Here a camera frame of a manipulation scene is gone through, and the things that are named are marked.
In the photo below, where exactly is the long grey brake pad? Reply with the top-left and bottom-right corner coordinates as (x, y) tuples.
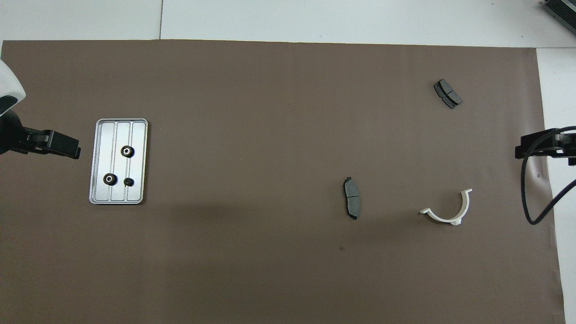
(343, 176), (362, 220)

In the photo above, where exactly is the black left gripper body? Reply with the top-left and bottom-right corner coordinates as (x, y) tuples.
(0, 110), (49, 156)

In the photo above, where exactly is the white curved plastic bracket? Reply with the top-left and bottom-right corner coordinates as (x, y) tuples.
(419, 188), (473, 225)

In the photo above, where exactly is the short dark brake pad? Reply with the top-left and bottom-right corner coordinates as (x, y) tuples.
(433, 79), (463, 109)

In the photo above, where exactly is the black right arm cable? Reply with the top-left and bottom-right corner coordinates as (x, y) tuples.
(520, 130), (576, 225)

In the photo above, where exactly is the silver metal tray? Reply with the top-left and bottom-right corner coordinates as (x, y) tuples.
(89, 118), (149, 205)

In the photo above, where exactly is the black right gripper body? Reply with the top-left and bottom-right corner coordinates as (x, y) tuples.
(557, 126), (576, 165)

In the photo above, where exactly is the brown table mat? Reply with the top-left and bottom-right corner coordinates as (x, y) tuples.
(0, 40), (567, 324)

